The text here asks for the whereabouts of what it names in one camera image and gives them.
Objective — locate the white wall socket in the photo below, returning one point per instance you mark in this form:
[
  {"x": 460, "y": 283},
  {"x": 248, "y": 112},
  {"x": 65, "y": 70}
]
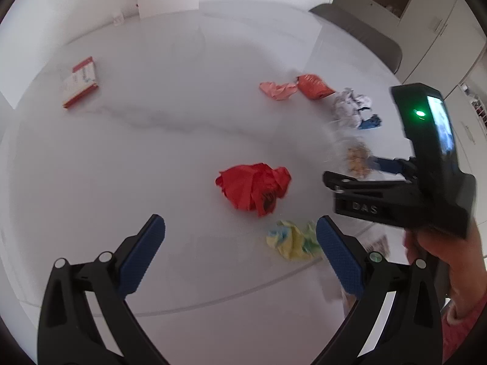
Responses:
[{"x": 118, "y": 18}]

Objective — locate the white cabinet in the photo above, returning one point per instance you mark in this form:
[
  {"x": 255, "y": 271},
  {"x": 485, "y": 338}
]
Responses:
[{"x": 430, "y": 22}]

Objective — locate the yellow and blue paper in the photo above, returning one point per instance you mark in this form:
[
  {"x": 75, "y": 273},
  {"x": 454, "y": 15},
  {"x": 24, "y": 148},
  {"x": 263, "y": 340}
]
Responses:
[{"x": 291, "y": 241}]

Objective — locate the orange crumpled wrapper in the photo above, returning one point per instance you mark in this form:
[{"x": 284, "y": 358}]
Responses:
[{"x": 314, "y": 86}]

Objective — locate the person's right hand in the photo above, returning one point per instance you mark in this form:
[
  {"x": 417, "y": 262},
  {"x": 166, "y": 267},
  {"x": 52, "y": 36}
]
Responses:
[{"x": 460, "y": 262}]

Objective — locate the red and white box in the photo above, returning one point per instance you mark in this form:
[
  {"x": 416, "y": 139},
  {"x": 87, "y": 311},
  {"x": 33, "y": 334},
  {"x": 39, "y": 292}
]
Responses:
[{"x": 79, "y": 81}]

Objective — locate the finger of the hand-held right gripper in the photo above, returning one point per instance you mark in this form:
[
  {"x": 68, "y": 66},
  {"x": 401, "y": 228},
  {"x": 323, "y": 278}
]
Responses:
[
  {"x": 365, "y": 185},
  {"x": 392, "y": 165}
]

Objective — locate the small blue crumpled paper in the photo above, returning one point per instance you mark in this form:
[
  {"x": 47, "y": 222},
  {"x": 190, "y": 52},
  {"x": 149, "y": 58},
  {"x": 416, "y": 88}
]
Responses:
[{"x": 371, "y": 122}]

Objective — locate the red crumpled paper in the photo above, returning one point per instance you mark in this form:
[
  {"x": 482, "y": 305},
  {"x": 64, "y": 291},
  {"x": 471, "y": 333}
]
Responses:
[{"x": 253, "y": 188}]

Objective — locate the grey chair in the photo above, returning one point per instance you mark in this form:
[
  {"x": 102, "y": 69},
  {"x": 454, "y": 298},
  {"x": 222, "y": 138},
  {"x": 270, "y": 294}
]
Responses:
[{"x": 361, "y": 34}]

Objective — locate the pink crumpled paper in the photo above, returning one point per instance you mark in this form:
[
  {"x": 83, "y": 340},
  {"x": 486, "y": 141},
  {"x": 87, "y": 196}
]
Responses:
[{"x": 277, "y": 90}]

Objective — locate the clear plastic snack bag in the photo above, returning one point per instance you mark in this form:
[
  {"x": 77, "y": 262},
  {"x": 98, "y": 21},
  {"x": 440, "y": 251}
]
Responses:
[{"x": 355, "y": 157}]

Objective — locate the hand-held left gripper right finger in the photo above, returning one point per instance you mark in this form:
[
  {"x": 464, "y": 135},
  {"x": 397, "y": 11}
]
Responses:
[{"x": 338, "y": 253}]

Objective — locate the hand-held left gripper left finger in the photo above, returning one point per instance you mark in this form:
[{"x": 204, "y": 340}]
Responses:
[{"x": 146, "y": 249}]

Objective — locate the printed paper sheet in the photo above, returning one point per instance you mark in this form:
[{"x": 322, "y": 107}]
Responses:
[{"x": 376, "y": 245}]

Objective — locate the person's right forearm pink sleeve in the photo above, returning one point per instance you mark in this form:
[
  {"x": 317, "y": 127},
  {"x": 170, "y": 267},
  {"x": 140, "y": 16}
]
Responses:
[{"x": 466, "y": 334}]

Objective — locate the white crumpled paper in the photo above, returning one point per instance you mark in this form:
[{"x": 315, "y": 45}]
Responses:
[{"x": 350, "y": 108}]

